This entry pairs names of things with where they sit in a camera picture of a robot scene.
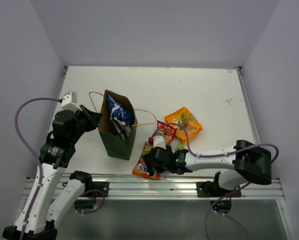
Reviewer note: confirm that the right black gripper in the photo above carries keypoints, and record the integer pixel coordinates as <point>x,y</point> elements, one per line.
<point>149,166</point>

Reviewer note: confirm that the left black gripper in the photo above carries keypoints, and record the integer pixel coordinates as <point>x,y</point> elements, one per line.
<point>92,117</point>

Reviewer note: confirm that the Fox's fruit candy bag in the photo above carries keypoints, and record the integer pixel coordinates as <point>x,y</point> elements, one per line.
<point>141,169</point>

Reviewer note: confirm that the green paper bag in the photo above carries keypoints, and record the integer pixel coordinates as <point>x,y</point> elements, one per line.
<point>114,146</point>

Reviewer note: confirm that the blue chips bag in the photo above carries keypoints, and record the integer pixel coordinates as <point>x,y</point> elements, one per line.
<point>121,118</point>

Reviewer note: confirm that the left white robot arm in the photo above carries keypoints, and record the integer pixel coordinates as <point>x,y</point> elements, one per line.
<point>42,213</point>

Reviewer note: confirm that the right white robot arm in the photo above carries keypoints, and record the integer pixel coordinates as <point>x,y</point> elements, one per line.
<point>240,164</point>

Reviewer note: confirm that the small green snack packet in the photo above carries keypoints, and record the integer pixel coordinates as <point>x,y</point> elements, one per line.
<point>177,145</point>

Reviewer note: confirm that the red snack packet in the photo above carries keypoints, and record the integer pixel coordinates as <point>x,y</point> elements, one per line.
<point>168,132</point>

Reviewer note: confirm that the orange candy packet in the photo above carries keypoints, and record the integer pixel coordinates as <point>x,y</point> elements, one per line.
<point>183,117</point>

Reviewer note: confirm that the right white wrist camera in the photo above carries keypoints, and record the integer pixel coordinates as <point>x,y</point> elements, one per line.
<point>159,142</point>

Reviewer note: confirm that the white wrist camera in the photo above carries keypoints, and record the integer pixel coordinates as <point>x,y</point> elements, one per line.
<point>159,142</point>
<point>69,102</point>

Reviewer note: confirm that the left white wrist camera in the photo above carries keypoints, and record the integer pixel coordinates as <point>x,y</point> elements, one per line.
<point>69,102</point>

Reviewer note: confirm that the aluminium mounting rail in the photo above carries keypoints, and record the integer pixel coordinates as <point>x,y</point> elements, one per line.
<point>131,187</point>

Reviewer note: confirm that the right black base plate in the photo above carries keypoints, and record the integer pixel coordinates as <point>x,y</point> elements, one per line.
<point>209,189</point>

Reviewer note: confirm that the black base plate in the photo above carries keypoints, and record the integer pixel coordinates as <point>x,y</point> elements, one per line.
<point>102,186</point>
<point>209,189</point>

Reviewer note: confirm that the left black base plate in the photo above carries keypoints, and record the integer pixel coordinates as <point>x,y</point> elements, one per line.
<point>102,186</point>

